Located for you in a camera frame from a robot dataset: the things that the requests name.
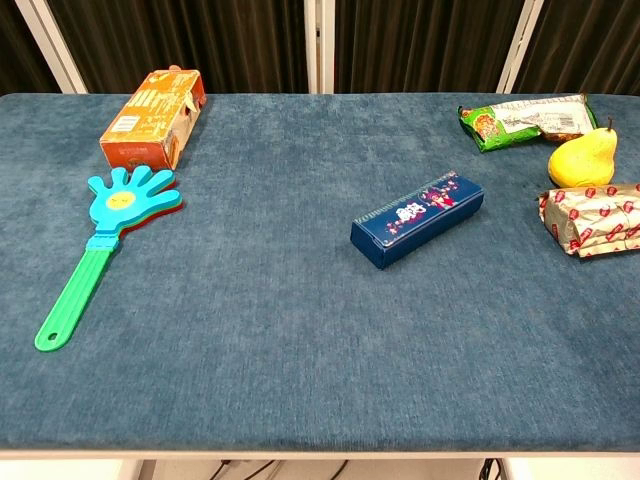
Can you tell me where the grey blue box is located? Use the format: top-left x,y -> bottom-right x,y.
350,169 -> 485,271

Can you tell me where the blue cloth-covered table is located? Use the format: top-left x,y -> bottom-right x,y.
0,92 -> 640,454

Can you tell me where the blue green hand clapper toy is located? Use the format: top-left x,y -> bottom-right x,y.
33,165 -> 184,355

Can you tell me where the orange cardboard carton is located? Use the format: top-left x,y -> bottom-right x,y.
98,64 -> 208,172

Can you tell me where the green snack packet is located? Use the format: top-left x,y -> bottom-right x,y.
457,92 -> 600,154

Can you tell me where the black pleated curtain panel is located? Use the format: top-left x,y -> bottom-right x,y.
514,0 -> 640,95
0,0 -> 64,96
333,0 -> 526,95
47,0 -> 309,95

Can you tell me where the yellow pear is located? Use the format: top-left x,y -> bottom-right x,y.
547,116 -> 619,189

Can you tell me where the gold red snack packet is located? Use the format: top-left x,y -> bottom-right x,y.
537,182 -> 640,259

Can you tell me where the white partition frame post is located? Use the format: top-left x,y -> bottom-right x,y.
496,0 -> 546,95
304,0 -> 335,95
14,0 -> 89,95

